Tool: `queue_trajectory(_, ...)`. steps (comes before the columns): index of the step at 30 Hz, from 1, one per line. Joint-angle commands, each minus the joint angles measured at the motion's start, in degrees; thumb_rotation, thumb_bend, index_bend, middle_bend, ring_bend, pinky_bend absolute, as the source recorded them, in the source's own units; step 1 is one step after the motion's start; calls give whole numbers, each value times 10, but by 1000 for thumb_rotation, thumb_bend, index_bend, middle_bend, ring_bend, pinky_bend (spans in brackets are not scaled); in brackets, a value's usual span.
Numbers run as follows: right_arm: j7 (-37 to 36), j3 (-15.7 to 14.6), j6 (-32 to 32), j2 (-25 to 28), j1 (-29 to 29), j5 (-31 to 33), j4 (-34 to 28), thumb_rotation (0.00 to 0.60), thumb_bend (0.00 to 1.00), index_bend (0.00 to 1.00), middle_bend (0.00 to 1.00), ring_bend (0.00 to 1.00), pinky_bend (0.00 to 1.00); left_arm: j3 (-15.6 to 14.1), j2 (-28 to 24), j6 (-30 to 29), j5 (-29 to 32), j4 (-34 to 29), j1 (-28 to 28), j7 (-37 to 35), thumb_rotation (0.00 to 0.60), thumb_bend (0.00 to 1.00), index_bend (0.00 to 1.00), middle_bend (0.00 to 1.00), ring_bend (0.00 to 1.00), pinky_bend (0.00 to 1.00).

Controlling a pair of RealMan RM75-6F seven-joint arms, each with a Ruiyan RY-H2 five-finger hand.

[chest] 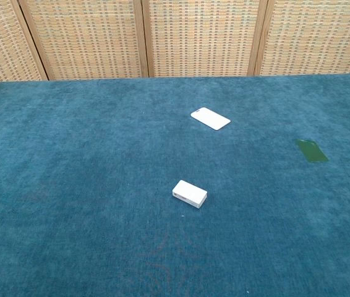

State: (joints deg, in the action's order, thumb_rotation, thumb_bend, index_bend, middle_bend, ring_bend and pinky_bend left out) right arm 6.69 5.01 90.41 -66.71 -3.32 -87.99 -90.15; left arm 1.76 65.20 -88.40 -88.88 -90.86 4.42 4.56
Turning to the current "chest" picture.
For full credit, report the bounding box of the blue plush table cloth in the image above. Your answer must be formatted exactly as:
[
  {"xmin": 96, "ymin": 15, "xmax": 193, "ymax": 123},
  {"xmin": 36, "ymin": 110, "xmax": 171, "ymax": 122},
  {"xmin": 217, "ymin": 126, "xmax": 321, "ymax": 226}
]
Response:
[{"xmin": 0, "ymin": 72, "xmax": 350, "ymax": 297}]

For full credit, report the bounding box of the white rectangular box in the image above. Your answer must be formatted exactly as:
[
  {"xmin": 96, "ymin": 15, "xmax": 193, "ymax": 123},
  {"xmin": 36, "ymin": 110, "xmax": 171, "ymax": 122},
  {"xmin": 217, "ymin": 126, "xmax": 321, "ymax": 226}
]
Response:
[{"xmin": 172, "ymin": 179, "xmax": 208, "ymax": 209}]

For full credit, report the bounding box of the woven wooden folding screen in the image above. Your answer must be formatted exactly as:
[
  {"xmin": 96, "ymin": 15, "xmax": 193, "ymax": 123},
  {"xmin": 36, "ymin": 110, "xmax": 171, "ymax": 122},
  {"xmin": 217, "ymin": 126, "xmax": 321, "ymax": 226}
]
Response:
[{"xmin": 0, "ymin": 0, "xmax": 350, "ymax": 84}]

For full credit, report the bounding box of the green card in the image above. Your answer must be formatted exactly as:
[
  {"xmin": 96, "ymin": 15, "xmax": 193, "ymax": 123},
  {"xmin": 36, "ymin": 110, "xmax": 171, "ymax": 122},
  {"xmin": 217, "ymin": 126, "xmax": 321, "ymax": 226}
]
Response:
[{"xmin": 296, "ymin": 139, "xmax": 330, "ymax": 164}]

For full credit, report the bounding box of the white flat card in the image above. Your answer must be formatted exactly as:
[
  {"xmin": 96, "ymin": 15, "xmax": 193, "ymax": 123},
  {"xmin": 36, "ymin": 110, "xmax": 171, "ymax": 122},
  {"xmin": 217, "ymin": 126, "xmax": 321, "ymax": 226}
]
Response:
[{"xmin": 190, "ymin": 106, "xmax": 231, "ymax": 131}]

